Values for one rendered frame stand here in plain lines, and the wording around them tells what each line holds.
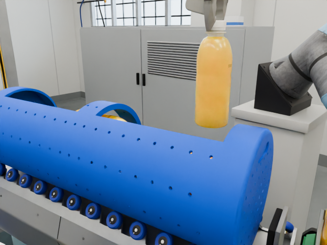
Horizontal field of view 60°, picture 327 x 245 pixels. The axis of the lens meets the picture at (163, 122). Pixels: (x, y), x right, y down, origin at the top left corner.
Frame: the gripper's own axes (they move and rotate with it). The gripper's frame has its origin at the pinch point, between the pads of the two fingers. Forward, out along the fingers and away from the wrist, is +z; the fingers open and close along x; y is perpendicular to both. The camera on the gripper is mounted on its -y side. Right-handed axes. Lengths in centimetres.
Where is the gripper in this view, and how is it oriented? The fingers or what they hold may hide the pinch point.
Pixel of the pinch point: (216, 24)
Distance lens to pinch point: 60.1
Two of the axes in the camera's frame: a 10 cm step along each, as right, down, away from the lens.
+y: -8.5, -1.6, 5.0
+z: 0.1, 9.5, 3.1
